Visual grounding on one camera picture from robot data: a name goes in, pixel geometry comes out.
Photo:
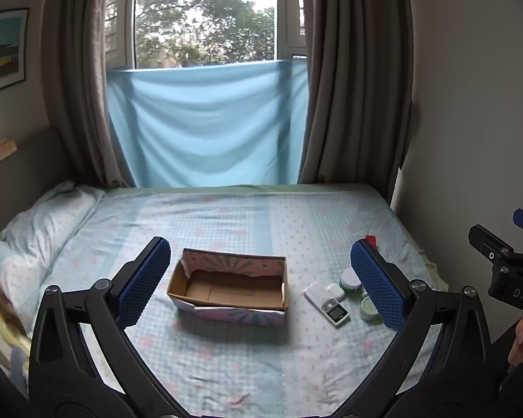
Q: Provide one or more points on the small green cream jar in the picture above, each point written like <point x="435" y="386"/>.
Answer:
<point x="368" y="310"/>

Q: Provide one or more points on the beige small box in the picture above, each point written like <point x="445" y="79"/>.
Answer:
<point x="6" y="149"/>

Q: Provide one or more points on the light blue patterned pillow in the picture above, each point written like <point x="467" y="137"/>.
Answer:
<point x="39" y="235"/>

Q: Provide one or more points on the grey padded headboard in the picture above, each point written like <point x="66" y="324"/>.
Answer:
<point x="30" y="170"/>

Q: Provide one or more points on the framed wall picture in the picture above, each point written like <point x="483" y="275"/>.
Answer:
<point x="2" y="54"/>

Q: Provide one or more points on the window frame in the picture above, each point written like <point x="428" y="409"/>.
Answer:
<point x="126" y="21"/>

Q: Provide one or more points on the cardboard box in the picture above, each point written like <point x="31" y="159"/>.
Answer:
<point x="226" y="289"/>

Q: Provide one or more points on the stack of yellow cloths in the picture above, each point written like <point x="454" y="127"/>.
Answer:
<point x="6" y="344"/>

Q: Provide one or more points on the person's right hand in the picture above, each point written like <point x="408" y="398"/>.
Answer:
<point x="518" y="339"/>

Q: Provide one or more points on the white earbud case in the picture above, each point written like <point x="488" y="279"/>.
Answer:
<point x="335" y="291"/>

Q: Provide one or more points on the white rectangular case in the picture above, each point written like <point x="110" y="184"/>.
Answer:
<point x="317" y="295"/>

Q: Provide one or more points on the large green cream jar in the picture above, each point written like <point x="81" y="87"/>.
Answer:
<point x="349" y="282"/>

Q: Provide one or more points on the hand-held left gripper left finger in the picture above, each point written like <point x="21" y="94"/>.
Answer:
<point x="143" y="289"/>

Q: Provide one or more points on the red carton box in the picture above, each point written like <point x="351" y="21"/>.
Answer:
<point x="371" y="241"/>

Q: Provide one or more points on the checked floral bed sheet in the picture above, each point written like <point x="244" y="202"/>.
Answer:
<point x="244" y="226"/>

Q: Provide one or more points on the light blue hanging cloth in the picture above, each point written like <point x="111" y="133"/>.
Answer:
<point x="209" y="126"/>

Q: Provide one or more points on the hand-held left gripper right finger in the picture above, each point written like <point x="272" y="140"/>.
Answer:
<point x="379" y="289"/>

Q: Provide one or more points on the brown curtain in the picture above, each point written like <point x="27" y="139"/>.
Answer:
<point x="353" y="78"/>
<point x="85" y="74"/>

